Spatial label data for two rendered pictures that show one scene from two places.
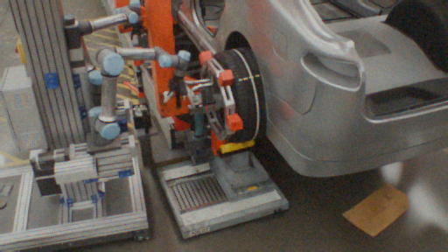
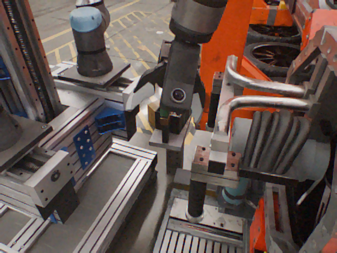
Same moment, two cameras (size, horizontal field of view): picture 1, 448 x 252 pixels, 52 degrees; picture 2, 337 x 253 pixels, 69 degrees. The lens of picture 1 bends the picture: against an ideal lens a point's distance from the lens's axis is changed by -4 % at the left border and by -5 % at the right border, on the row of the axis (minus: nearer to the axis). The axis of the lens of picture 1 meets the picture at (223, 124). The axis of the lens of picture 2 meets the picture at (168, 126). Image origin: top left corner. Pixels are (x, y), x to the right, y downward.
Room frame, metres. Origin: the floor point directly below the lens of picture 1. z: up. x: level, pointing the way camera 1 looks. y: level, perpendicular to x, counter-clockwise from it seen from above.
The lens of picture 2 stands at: (2.38, 0.07, 1.27)
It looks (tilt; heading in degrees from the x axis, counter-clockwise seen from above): 38 degrees down; 34
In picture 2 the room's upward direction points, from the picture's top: straight up
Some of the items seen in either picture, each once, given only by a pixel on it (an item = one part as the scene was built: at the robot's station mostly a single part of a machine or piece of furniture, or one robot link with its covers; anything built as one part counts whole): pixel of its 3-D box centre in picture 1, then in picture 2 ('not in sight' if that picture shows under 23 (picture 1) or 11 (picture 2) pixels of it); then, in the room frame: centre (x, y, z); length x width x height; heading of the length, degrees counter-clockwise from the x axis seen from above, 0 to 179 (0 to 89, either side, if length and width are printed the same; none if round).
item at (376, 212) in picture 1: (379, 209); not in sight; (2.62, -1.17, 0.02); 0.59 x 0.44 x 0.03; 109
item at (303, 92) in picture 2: (194, 74); (267, 62); (2.98, 0.19, 1.03); 0.19 x 0.18 x 0.11; 109
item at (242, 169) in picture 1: (240, 155); not in sight; (2.98, -0.12, 0.32); 0.40 x 0.30 x 0.28; 19
